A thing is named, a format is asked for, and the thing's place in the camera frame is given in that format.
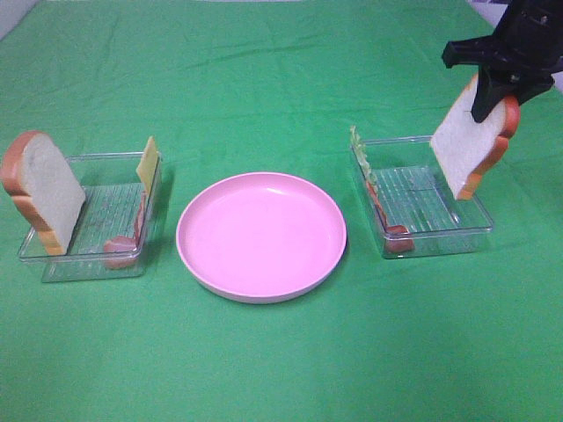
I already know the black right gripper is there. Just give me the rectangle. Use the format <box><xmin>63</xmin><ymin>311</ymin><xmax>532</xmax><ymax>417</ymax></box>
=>
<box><xmin>442</xmin><ymin>0</ymin><xmax>562</xmax><ymax>123</ymax></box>

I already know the right clear plastic tray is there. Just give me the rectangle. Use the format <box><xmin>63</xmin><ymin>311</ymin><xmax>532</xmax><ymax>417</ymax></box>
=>
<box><xmin>350</xmin><ymin>135</ymin><xmax>494</xmax><ymax>259</ymax></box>

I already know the bread slice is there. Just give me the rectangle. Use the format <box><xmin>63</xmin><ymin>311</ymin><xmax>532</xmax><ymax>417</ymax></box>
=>
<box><xmin>430</xmin><ymin>76</ymin><xmax>521</xmax><ymax>200</ymax></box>
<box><xmin>1</xmin><ymin>130</ymin><xmax>85</xmax><ymax>256</ymax></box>

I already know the left clear plastic tray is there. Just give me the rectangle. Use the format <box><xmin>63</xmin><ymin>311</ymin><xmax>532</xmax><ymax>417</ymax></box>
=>
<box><xmin>18</xmin><ymin>151</ymin><xmax>162</xmax><ymax>283</ymax></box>

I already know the bacon strip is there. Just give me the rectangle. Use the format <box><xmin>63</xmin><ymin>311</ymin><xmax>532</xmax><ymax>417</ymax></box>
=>
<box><xmin>103</xmin><ymin>192</ymin><xmax>146</xmax><ymax>270</ymax></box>
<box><xmin>365</xmin><ymin>181</ymin><xmax>414</xmax><ymax>255</ymax></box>

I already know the yellow cheese slice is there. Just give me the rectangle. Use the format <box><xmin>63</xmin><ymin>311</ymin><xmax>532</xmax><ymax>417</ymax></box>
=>
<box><xmin>135</xmin><ymin>135</ymin><xmax>159</xmax><ymax>196</ymax></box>

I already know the pink round plate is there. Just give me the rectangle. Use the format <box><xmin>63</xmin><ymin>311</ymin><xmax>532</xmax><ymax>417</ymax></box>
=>
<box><xmin>176</xmin><ymin>172</ymin><xmax>347</xmax><ymax>304</ymax></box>

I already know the clear plastic tray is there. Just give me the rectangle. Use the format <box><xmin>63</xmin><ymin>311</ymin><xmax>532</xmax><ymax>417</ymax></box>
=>
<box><xmin>350</xmin><ymin>135</ymin><xmax>494</xmax><ymax>259</ymax></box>
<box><xmin>18</xmin><ymin>151</ymin><xmax>162</xmax><ymax>283</ymax></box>

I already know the green lettuce leaf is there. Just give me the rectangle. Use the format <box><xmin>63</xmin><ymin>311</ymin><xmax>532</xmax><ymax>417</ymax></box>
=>
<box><xmin>349</xmin><ymin>126</ymin><xmax>377</xmax><ymax>192</ymax></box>

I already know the green tablecloth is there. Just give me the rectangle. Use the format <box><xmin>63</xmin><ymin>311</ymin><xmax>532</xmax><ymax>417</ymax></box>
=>
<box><xmin>1</xmin><ymin>1</ymin><xmax>562</xmax><ymax>421</ymax></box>

